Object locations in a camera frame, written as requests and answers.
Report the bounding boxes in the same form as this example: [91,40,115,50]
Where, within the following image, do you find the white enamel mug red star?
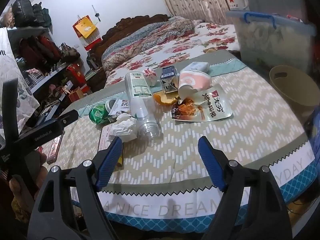
[227,0,249,10]

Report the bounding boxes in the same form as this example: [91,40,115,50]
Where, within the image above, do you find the carved wooden headboard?
[87,14,170,93]

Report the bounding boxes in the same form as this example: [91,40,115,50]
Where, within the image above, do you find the cluttered metal shelf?
[1,0,91,124]

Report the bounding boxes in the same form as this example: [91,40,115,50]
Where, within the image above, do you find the white tissue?
[108,113,138,142]

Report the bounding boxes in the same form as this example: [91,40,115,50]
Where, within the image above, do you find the pink paper leaflet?
[98,124,116,152]

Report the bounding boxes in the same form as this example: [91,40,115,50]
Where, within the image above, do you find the person's left hand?
[9,151,48,212]

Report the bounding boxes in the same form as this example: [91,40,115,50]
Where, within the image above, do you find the white tissue pack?
[183,62,209,73]

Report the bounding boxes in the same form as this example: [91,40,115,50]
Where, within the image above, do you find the blue milk carton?
[159,66,178,94]

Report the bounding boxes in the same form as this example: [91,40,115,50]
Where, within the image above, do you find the green crushed can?
[88,104,108,125]

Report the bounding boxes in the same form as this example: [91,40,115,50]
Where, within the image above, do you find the hanging key ornament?
[92,5,101,22]

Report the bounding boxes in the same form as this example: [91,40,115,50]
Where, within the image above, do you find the floral bed sheet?
[105,22,240,87]

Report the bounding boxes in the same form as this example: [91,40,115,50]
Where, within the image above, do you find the beige trash bin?
[269,65,319,123]

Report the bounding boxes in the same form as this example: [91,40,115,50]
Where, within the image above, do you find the zigzag patterned blanket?
[41,49,318,234]

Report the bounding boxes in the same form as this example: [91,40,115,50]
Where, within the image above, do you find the yellow paper bag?
[73,15,96,38]

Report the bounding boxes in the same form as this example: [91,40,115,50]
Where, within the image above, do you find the brown handbag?
[60,43,80,64]

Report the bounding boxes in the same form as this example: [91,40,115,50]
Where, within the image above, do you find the small white card packet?
[105,99,130,116]

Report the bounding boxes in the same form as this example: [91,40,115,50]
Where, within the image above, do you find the orange peel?
[153,91,178,106]

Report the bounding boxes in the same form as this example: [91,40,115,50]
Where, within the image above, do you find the pink paper cup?
[178,70,212,100]

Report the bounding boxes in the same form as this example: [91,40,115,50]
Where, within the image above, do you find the patchwork quilt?
[101,16,195,73]

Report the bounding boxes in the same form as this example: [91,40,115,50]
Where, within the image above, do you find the white snack pouch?
[171,84,233,122]

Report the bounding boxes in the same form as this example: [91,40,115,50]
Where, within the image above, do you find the red wall calendar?
[79,28,102,51]

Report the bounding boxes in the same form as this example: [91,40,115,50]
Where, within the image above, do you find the clear plastic bottle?
[125,72,161,140]

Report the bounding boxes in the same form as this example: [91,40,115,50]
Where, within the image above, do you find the clear storage box blue handle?
[226,11,317,73]

